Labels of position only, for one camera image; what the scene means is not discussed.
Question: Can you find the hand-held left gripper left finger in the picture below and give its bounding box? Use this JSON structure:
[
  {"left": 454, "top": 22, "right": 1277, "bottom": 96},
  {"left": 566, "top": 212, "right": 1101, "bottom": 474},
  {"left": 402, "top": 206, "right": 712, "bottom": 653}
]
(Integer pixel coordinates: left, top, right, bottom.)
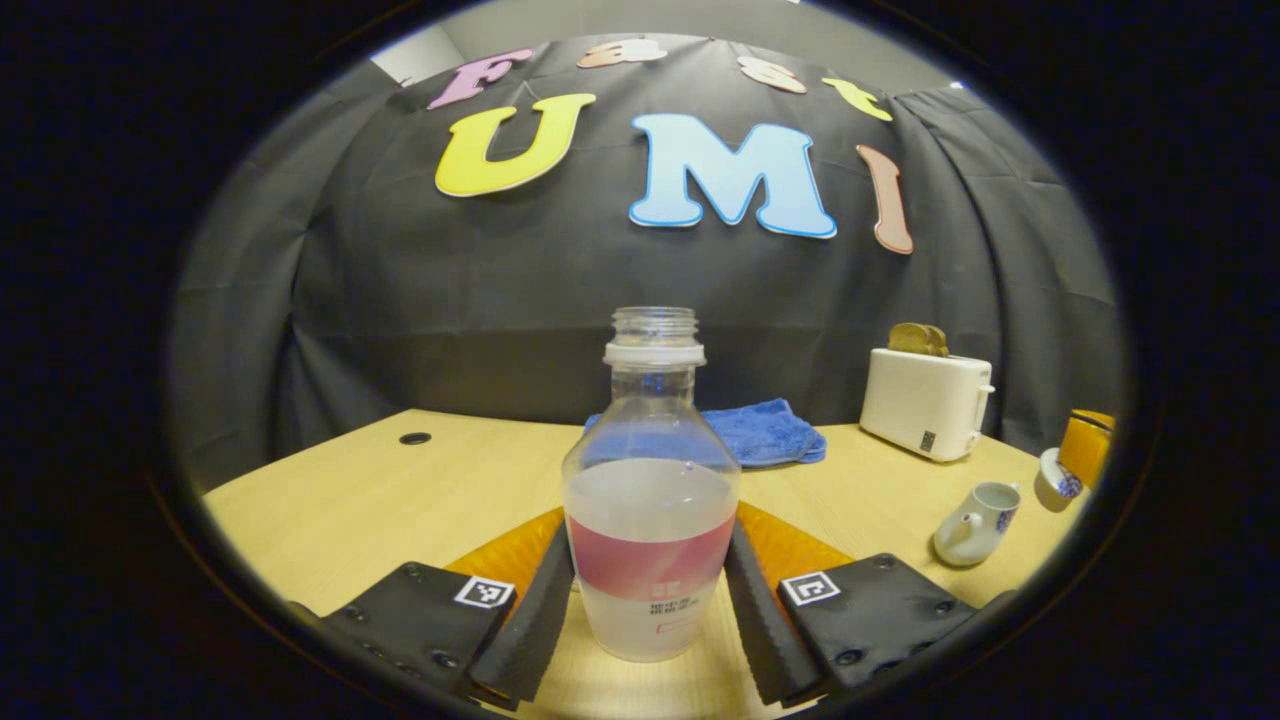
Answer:
[{"left": 290, "top": 505, "right": 578, "bottom": 713}]

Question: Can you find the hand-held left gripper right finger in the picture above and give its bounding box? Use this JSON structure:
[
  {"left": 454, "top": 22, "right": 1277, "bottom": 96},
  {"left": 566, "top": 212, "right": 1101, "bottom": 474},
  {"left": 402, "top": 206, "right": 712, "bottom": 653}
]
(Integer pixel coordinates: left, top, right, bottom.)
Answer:
[{"left": 722, "top": 500, "right": 1016, "bottom": 709}]

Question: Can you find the white blue-flowered teacup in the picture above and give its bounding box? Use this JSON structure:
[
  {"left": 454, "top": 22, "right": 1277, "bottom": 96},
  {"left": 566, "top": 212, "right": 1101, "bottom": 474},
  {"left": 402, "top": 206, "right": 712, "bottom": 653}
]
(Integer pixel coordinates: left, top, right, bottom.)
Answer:
[{"left": 933, "top": 481, "right": 1023, "bottom": 568}]

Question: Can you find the clear water bottle pink label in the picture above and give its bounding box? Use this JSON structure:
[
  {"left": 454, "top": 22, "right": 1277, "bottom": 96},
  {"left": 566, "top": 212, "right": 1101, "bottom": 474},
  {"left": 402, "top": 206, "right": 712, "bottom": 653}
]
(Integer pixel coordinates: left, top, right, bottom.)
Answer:
[{"left": 561, "top": 306, "right": 742, "bottom": 663}]

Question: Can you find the cream white toaster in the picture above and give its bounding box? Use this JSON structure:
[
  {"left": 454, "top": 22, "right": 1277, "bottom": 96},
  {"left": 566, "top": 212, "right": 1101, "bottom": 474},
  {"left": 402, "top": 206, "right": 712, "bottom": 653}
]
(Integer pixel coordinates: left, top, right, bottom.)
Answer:
[{"left": 860, "top": 347, "right": 997, "bottom": 463}]

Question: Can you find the blue folded towel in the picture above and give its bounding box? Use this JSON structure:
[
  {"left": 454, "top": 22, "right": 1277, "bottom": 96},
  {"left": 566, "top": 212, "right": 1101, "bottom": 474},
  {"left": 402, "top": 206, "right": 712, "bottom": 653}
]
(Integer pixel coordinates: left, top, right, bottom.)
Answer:
[{"left": 585, "top": 398, "right": 828, "bottom": 469}]

